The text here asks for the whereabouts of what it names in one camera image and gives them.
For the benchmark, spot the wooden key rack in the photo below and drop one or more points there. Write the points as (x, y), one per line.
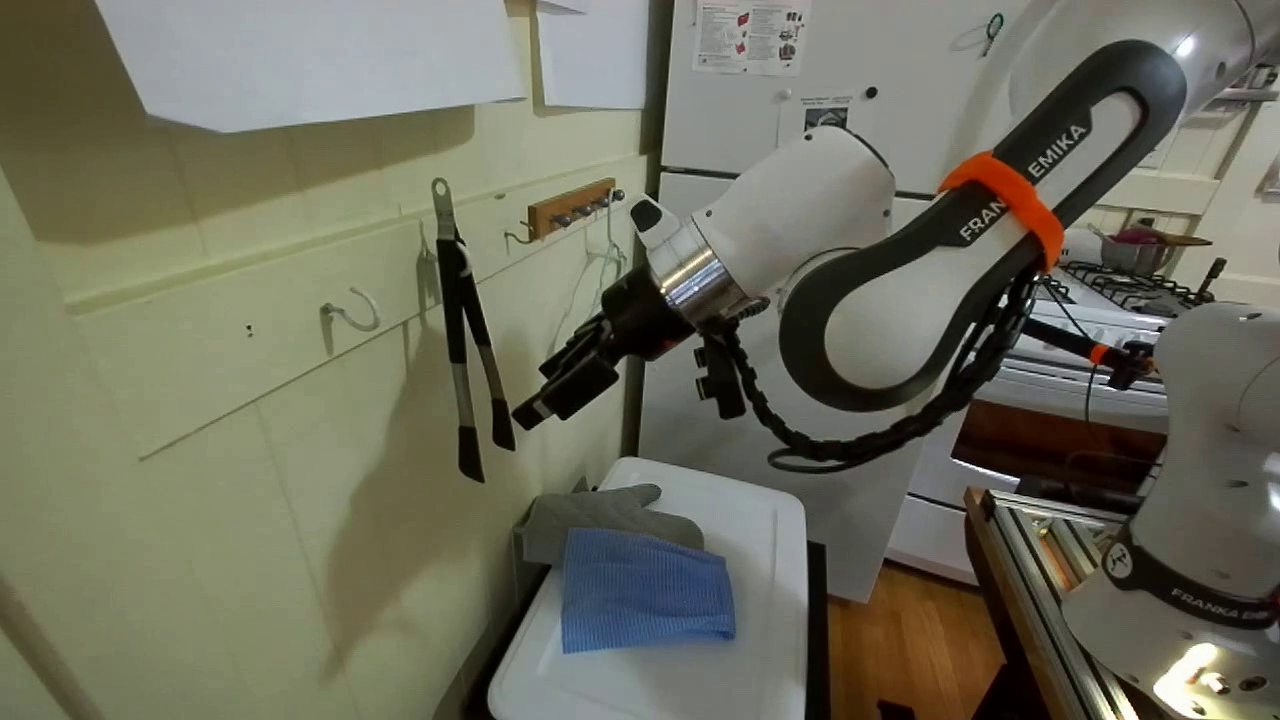
(570, 208)

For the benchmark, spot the blue cloth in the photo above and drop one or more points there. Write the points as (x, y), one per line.
(645, 592)

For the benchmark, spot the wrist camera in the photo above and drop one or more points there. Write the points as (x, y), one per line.
(722, 375)

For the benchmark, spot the white refrigerator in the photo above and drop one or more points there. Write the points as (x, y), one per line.
(740, 130)

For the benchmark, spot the white gas stove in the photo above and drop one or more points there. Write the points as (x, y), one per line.
(1010, 470)

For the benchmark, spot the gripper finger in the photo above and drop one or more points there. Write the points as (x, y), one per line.
(575, 392)
(575, 345)

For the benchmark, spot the metal wall hook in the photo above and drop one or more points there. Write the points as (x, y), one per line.
(518, 236)
(355, 318)

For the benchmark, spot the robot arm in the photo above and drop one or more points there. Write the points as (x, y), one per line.
(860, 200)

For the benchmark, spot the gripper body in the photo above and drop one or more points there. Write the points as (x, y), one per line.
(640, 315)

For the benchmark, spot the metal pot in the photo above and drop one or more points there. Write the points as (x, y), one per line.
(1135, 252)

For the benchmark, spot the large white paper sheet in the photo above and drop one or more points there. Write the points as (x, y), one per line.
(310, 55)

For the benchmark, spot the grey oven mitt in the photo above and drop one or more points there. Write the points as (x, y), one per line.
(600, 512)

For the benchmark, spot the camera on mount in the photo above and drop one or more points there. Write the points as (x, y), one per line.
(1125, 362)

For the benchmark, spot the small white paper sheet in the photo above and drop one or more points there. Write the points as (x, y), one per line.
(595, 55)

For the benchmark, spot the black and silver tongs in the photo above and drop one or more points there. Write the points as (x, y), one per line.
(460, 300)

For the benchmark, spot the printed leaflet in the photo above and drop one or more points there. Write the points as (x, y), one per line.
(750, 35)

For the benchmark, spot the small printed note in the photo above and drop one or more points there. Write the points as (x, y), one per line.
(826, 113)

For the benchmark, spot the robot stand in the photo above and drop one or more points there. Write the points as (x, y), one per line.
(1030, 570)

